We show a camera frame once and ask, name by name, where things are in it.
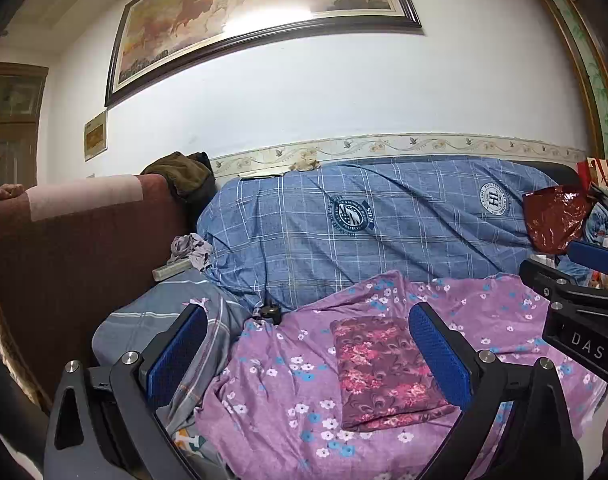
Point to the maroon floral shirt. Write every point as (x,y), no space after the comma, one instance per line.
(389,370)

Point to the red paper bag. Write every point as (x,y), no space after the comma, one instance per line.
(601,172)

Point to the brown padded headboard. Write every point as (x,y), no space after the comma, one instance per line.
(74,260)

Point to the blue plaid quilt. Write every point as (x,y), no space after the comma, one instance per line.
(409,240)

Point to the small framed picture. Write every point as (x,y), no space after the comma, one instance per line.
(96,135)

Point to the patterned white cloth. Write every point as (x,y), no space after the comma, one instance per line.
(189,442)

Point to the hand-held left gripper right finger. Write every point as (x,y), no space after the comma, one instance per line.
(439,355)

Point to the grey striped pillow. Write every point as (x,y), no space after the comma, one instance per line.
(134,320)

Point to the small black object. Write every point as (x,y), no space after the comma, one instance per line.
(270,313)

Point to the olive green clothing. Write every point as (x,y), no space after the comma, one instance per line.
(184,175)

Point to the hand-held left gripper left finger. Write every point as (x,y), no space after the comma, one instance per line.
(179,355)

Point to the red plastic bag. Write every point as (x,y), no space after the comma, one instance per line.
(554,220)

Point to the large framed painting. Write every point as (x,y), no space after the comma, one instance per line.
(234,5)

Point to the green patterned wooden frame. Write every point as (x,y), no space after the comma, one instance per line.
(601,90)

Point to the wooden wardrobe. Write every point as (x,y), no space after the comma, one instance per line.
(14,150)

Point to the crumpled grey purple cloth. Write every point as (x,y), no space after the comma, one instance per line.
(191,250)

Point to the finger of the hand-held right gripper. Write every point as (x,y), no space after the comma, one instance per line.
(554,285)
(591,257)

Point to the purple floral blanket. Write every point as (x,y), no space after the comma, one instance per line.
(284,400)

